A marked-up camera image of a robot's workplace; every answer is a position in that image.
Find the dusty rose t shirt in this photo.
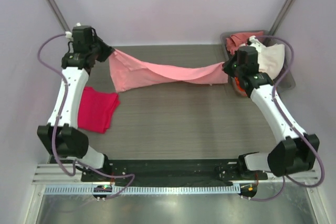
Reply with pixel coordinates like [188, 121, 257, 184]
[226, 31, 264, 55]

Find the light pink t shirt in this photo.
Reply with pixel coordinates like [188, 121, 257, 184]
[109, 50, 228, 92]

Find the white slotted cable duct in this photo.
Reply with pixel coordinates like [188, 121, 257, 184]
[45, 184, 240, 196]

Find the white t shirt green collar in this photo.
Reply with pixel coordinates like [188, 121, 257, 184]
[257, 44, 285, 80]

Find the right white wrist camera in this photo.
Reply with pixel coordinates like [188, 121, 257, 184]
[247, 36, 267, 54]

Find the grey plastic tray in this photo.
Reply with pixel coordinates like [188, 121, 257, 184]
[220, 30, 295, 93]

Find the folded magenta t shirt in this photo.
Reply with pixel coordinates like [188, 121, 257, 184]
[78, 87, 120, 134]

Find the orange t shirt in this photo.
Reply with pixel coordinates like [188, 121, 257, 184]
[234, 77, 245, 92]

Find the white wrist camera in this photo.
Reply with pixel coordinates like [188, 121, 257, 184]
[247, 36, 267, 54]
[65, 23, 81, 41]

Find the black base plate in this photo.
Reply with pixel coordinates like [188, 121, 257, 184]
[81, 158, 268, 187]

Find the aluminium front rail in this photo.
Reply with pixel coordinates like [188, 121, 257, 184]
[31, 161, 320, 185]

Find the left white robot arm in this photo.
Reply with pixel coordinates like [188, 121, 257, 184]
[37, 23, 115, 182]

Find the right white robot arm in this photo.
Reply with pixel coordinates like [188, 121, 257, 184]
[223, 46, 320, 180]

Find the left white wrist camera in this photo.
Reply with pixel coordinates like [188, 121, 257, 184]
[65, 23, 81, 41]

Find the right aluminium frame post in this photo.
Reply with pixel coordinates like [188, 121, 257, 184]
[269, 0, 295, 35]

